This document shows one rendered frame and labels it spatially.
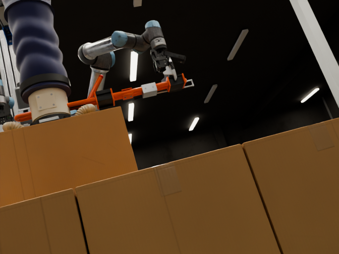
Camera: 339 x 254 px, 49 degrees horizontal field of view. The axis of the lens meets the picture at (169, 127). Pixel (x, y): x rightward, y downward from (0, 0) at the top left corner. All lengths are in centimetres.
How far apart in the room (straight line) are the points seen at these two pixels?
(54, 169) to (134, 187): 68
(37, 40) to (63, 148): 57
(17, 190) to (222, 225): 87
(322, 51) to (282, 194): 347
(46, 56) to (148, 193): 110
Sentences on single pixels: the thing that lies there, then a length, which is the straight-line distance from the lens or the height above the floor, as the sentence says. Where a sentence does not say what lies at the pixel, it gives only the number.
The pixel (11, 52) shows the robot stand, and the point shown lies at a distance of 275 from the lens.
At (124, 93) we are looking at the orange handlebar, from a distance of 174.
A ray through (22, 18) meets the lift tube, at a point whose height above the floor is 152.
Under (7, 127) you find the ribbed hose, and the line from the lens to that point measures 166.
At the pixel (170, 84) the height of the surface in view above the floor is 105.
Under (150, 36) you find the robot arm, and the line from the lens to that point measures 191.
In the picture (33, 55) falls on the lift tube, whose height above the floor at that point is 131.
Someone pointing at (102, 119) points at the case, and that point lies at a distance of 151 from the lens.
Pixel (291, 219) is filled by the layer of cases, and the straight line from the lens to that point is 90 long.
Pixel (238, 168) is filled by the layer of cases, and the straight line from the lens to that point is 88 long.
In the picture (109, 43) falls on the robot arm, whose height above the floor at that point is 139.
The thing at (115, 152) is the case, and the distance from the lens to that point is 147.
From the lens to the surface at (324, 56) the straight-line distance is 427.
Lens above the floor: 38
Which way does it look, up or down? 16 degrees up
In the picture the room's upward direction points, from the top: 17 degrees counter-clockwise
